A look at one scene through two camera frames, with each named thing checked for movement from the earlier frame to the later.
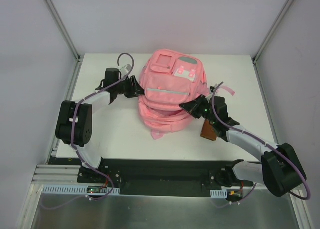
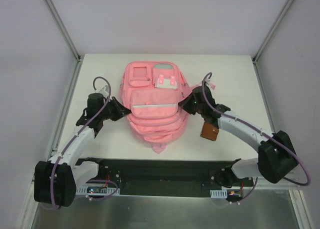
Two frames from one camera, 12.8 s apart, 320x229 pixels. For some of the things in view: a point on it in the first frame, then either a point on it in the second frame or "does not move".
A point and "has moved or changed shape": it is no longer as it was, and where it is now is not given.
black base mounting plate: x=160 y=177 does not move
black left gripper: x=131 y=86 → x=114 y=109
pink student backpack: x=171 y=78 has moved or changed shape
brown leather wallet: x=208 y=131 does not move
